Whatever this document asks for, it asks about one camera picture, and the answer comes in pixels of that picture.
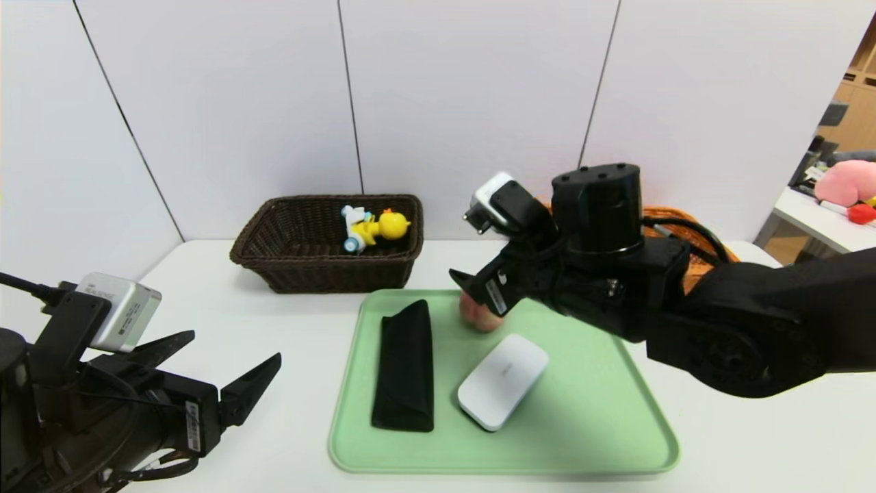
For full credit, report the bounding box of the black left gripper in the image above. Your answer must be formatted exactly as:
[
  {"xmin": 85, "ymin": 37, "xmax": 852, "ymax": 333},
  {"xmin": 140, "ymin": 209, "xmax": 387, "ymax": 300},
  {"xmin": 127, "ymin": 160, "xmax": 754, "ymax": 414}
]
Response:
[{"xmin": 79, "ymin": 329, "xmax": 282, "ymax": 478}]

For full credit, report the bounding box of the black left camera cable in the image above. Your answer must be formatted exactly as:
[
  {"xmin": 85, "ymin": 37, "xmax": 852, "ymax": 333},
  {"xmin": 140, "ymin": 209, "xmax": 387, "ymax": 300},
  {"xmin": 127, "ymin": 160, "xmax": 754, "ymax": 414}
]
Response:
[{"xmin": 0, "ymin": 272, "xmax": 66, "ymax": 305}]

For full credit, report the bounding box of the black camera cable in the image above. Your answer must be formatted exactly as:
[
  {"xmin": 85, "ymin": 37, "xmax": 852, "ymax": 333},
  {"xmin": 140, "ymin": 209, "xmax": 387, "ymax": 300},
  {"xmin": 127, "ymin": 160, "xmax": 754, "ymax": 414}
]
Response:
[
  {"xmin": 0, "ymin": 272, "xmax": 66, "ymax": 305},
  {"xmin": 643, "ymin": 216, "xmax": 730, "ymax": 264}
]

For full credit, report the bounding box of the wooden shelf unit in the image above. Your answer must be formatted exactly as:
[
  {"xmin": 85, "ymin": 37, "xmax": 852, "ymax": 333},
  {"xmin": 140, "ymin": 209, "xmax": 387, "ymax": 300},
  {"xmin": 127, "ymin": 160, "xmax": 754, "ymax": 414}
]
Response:
[{"xmin": 814, "ymin": 27, "xmax": 876, "ymax": 155}]

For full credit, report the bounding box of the orange wicker basket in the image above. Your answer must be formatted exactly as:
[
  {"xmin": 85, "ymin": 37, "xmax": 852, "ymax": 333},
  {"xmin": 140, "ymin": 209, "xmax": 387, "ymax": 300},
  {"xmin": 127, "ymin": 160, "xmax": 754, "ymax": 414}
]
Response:
[{"xmin": 541, "ymin": 199, "xmax": 741, "ymax": 295}]

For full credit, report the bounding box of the dark brown wicker basket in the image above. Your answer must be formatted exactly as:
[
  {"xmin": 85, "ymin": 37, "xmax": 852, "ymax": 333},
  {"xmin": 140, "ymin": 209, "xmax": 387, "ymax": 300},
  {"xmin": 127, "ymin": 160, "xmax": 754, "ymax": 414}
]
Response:
[{"xmin": 229, "ymin": 195, "xmax": 424, "ymax": 295}]

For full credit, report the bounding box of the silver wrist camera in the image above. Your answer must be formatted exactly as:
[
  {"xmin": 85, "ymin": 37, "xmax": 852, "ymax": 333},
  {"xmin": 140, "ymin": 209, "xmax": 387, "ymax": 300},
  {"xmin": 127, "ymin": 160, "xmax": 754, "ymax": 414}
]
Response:
[
  {"xmin": 74, "ymin": 273, "xmax": 163, "ymax": 353},
  {"xmin": 463, "ymin": 172, "xmax": 555, "ymax": 237}
]

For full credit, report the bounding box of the yellow duck toy car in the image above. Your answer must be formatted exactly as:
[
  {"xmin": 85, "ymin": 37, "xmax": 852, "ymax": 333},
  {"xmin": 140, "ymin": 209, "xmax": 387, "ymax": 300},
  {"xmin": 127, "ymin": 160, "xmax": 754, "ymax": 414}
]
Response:
[{"xmin": 340, "ymin": 205, "xmax": 411, "ymax": 255}]

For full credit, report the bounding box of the black right camera cable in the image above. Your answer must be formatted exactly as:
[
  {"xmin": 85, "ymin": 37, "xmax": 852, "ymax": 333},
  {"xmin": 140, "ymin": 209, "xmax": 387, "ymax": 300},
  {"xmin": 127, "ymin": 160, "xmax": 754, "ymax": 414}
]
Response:
[{"xmin": 643, "ymin": 216, "xmax": 730, "ymax": 264}]

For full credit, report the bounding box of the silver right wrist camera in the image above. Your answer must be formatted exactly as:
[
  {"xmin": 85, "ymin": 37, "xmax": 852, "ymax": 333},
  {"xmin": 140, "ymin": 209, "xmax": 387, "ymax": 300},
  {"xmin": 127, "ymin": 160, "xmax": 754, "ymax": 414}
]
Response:
[{"xmin": 463, "ymin": 172, "xmax": 555, "ymax": 237}]

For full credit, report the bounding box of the white side table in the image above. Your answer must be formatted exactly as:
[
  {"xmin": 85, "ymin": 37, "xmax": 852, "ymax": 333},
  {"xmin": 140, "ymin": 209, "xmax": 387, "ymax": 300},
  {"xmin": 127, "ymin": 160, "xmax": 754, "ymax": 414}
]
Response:
[{"xmin": 771, "ymin": 188, "xmax": 876, "ymax": 261}]

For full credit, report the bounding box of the red yellow peach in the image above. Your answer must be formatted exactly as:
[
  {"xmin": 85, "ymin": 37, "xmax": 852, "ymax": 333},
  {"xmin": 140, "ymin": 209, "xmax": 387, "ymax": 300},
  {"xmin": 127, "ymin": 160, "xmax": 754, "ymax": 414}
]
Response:
[{"xmin": 459, "ymin": 293, "xmax": 507, "ymax": 333}]

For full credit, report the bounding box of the white rounded power bank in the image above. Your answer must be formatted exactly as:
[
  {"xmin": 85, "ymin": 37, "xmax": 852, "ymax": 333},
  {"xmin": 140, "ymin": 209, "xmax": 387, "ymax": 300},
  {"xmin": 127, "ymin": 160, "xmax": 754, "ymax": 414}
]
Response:
[{"xmin": 457, "ymin": 333, "xmax": 550, "ymax": 433}]

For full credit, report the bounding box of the black glasses case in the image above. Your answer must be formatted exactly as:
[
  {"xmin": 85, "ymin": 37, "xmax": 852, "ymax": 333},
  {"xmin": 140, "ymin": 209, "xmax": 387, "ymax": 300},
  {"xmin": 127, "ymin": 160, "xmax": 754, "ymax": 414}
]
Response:
[{"xmin": 372, "ymin": 300, "xmax": 435, "ymax": 433}]

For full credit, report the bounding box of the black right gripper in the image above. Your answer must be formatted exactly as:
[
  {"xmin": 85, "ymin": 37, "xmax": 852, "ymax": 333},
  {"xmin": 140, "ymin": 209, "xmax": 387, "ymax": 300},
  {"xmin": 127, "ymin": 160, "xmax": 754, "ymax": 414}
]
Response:
[{"xmin": 448, "ymin": 238, "xmax": 565, "ymax": 318}]

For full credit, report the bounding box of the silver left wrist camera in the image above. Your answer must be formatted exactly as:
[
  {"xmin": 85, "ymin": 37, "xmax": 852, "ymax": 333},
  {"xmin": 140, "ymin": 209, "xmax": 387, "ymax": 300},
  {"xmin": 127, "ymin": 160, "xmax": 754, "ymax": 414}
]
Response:
[{"xmin": 74, "ymin": 273, "xmax": 163, "ymax": 353}]

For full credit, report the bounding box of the light green plastic tray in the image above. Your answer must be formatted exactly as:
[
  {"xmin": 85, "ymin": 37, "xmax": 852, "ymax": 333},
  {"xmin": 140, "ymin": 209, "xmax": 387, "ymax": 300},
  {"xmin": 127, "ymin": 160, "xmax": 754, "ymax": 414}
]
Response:
[{"xmin": 328, "ymin": 289, "xmax": 680, "ymax": 475}]

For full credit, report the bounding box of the pink plush toy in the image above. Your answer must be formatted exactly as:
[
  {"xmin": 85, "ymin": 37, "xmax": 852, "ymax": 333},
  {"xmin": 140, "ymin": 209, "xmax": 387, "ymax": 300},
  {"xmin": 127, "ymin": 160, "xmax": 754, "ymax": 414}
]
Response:
[{"xmin": 813, "ymin": 160, "xmax": 876, "ymax": 208}]

